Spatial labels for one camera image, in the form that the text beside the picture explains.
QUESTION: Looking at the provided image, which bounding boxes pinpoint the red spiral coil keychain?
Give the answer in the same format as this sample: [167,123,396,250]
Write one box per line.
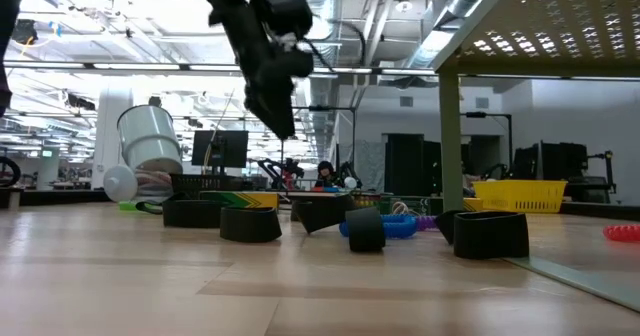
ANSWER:
[602,224,640,243]

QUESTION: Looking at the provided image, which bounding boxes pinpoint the clear plastic bag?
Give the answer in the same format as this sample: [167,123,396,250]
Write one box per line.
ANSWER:
[133,169,174,200]

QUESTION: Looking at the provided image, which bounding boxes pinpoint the dark background cabinet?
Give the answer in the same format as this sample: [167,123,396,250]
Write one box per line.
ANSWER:
[383,133,442,197]

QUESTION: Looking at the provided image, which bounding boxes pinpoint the blue spiral coil keychain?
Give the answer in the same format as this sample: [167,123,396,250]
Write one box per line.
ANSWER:
[339,213,419,241]

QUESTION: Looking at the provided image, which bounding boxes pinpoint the black computer monitor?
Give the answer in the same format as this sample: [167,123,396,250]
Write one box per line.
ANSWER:
[191,129,250,177]

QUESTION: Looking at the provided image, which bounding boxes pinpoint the black background equipment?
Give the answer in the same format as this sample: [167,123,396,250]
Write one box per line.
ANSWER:
[512,142,617,203]

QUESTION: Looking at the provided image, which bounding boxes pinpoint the person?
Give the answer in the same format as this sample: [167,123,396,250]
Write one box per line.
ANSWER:
[314,160,346,188]

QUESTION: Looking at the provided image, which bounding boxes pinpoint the black overhead device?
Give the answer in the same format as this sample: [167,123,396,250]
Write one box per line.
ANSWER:
[9,18,59,50]

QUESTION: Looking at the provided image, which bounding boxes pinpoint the white round lid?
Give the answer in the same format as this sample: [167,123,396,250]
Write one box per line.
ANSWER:
[103,164,139,203]

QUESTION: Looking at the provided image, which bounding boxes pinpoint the black band with thin loop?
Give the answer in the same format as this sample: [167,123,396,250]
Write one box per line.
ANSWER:
[134,198,225,229]

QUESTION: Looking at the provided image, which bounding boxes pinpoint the black mesh basket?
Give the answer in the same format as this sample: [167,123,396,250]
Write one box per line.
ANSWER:
[169,173,247,201]

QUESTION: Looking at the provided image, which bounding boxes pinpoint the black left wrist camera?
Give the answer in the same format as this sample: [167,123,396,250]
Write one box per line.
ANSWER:
[259,0,315,41]

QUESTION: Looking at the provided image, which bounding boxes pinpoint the silver ceiling air duct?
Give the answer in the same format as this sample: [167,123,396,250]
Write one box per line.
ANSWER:
[299,0,351,162]
[407,0,504,70]

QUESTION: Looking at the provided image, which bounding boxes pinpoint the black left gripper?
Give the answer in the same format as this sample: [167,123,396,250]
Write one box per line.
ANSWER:
[238,25,315,141]

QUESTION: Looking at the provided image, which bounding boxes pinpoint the pale green metal desk shelf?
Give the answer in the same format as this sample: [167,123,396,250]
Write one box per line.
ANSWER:
[430,0,640,313]

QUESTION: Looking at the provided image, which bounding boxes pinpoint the yellow green Crayola crayon box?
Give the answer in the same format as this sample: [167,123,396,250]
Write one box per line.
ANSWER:
[378,195,485,217]
[198,190,280,210]
[351,191,392,215]

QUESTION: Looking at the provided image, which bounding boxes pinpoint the white plastic bucket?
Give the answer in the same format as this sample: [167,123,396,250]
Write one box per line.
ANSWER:
[116,104,184,175]

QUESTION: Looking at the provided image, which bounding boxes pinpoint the yellow plastic basket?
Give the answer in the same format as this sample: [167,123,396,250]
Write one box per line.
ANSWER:
[472,179,569,214]

